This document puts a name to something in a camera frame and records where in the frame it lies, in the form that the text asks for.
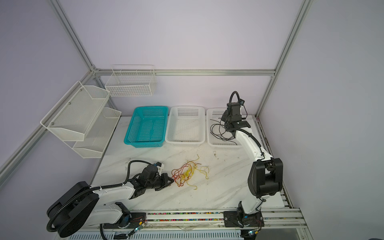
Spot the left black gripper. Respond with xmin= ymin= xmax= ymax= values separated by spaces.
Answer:
xmin=146 ymin=172 xmax=174 ymax=191

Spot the red cable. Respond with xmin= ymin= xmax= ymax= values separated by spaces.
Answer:
xmin=171 ymin=161 xmax=196 ymax=188

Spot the black cable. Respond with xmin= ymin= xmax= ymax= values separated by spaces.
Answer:
xmin=209 ymin=119 xmax=243 ymax=146

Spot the yellow cable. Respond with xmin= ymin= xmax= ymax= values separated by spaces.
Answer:
xmin=179 ymin=154 xmax=210 ymax=191

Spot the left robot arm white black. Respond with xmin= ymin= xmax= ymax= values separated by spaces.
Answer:
xmin=46 ymin=160 xmax=174 ymax=239

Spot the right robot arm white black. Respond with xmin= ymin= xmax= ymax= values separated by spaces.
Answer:
xmin=222 ymin=101 xmax=284 ymax=227

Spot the right white plastic basket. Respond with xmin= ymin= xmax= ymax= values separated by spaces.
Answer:
xmin=206 ymin=108 xmax=242 ymax=150

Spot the white plastic basket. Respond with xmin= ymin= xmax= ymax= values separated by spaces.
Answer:
xmin=165 ymin=106 xmax=206 ymax=147
xmin=206 ymin=108 xmax=242 ymax=150

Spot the middle white plastic basket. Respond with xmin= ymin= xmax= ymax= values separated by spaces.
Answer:
xmin=165 ymin=106 xmax=206 ymax=147

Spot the teal plastic basket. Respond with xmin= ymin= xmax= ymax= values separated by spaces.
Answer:
xmin=124 ymin=106 xmax=169 ymax=148

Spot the lower white mesh shelf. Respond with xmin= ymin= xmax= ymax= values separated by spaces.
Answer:
xmin=72 ymin=108 xmax=121 ymax=159

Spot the white mesh shelf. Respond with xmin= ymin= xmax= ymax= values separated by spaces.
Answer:
xmin=72 ymin=108 xmax=121 ymax=159
xmin=40 ymin=81 xmax=110 ymax=142

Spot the upper white mesh shelf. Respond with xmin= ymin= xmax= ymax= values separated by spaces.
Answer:
xmin=40 ymin=81 xmax=110 ymax=142

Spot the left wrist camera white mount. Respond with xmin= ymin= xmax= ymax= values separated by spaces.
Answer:
xmin=153 ymin=162 xmax=165 ymax=175

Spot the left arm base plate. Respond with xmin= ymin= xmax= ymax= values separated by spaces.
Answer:
xmin=103 ymin=212 xmax=147 ymax=230

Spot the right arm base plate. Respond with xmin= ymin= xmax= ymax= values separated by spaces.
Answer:
xmin=223 ymin=211 xmax=265 ymax=228

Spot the white wire wall basket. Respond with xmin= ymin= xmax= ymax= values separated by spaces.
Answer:
xmin=105 ymin=65 xmax=157 ymax=97

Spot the aluminium frame back bar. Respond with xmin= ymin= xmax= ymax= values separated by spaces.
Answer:
xmin=94 ymin=69 xmax=276 ymax=77

